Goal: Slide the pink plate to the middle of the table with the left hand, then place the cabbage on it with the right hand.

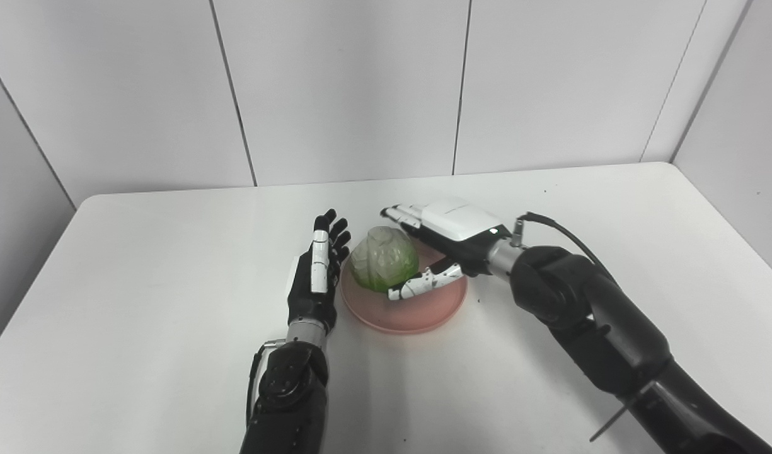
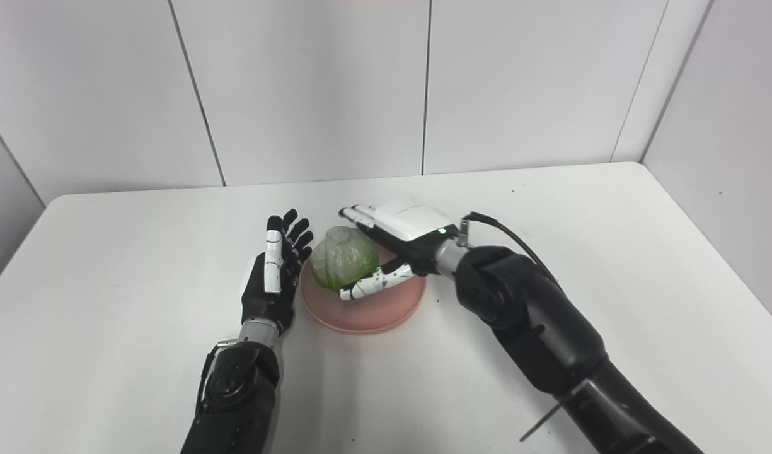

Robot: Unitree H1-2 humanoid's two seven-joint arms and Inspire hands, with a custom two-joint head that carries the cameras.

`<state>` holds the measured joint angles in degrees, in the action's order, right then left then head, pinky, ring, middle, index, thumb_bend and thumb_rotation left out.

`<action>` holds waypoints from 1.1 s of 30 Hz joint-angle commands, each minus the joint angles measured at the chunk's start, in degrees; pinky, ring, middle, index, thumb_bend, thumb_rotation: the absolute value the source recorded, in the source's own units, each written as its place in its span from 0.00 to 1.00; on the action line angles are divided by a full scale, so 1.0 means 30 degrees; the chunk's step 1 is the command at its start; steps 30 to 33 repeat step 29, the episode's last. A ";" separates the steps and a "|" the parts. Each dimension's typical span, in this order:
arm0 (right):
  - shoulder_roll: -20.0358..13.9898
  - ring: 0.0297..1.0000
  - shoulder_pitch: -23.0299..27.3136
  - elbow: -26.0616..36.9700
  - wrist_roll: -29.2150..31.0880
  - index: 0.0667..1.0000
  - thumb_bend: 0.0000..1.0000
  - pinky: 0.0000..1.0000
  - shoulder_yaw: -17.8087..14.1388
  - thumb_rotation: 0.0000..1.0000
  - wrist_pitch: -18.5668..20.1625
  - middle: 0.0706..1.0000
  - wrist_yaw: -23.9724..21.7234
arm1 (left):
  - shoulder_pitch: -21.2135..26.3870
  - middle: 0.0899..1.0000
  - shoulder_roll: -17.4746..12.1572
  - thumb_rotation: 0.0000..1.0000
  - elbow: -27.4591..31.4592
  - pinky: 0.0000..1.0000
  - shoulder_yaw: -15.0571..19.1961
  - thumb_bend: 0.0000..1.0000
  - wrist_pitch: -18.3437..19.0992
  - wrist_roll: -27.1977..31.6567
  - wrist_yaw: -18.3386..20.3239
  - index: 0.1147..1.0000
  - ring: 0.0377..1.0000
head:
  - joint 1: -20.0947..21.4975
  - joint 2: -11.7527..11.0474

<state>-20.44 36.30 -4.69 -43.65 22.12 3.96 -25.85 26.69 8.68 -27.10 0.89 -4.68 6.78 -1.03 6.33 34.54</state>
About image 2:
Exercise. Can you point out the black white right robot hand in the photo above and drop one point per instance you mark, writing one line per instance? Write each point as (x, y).
(411, 224)

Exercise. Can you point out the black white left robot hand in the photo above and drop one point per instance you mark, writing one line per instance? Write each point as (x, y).
(266, 302)

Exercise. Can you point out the green white toy cabbage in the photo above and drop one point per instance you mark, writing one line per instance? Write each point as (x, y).
(345, 258)

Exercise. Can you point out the pink round plate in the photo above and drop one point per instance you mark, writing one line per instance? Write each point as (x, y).
(386, 309)

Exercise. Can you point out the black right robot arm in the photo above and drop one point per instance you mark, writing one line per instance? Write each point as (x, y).
(537, 315)

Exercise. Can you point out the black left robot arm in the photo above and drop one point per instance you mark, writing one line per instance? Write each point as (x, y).
(237, 397)

